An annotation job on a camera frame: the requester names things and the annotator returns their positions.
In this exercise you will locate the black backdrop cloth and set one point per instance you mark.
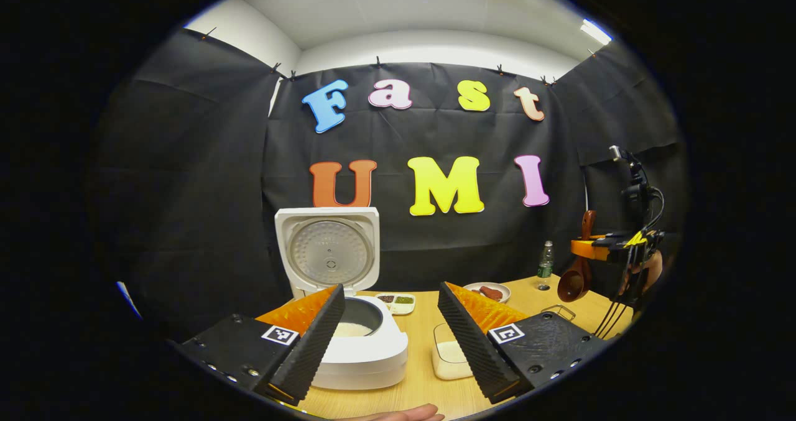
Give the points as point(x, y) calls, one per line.
point(186, 191)

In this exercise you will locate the brown wooden spoon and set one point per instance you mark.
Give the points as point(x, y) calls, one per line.
point(575, 284)

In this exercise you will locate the white divided condiment tray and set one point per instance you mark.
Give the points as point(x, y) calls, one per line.
point(395, 303)

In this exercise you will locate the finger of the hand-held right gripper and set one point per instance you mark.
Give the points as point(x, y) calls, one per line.
point(591, 248)

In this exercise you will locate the white rice cooker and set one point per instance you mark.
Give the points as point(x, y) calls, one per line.
point(367, 362)

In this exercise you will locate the clear plastic rice box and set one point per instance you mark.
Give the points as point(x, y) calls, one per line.
point(444, 334)

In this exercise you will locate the clear plastic water bottle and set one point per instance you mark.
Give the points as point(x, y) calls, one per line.
point(545, 268)

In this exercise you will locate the white rice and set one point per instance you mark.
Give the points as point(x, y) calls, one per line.
point(451, 359)

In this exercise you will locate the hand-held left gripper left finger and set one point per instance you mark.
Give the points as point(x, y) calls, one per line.
point(311, 346)

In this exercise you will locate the small ceiling light panel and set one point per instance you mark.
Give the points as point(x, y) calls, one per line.
point(596, 32)

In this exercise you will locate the white round plate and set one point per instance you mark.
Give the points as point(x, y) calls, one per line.
point(504, 293)

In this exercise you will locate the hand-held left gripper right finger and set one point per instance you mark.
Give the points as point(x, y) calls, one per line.
point(476, 346)

